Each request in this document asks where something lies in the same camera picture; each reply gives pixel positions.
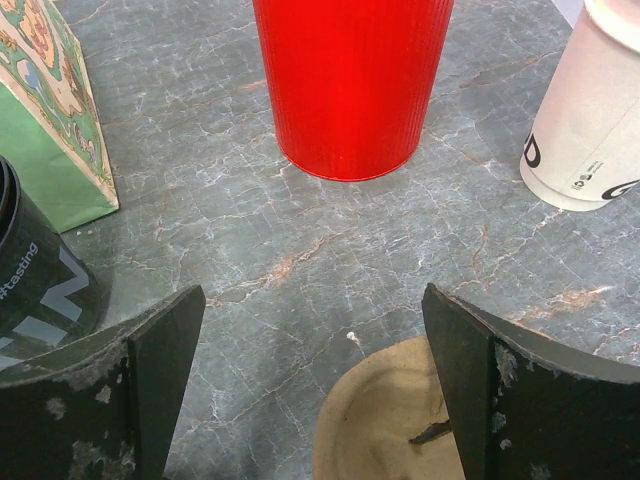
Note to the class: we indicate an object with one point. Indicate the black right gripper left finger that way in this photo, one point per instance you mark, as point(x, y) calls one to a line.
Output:
point(104, 406)

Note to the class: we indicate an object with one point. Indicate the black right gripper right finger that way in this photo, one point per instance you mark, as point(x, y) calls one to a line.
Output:
point(522, 406)

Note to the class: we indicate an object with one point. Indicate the black paper cup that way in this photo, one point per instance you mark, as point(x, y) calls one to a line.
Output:
point(49, 297)

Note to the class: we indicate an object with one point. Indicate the white paper cup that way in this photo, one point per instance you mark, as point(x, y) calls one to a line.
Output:
point(583, 148)

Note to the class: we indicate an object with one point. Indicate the brown pulp cup carrier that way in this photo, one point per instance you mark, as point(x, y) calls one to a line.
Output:
point(385, 419)

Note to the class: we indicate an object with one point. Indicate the green patterned paper bag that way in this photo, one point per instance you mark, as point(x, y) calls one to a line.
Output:
point(50, 129)

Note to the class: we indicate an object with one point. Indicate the red ribbed paper cup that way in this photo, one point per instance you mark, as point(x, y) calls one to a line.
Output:
point(350, 81)

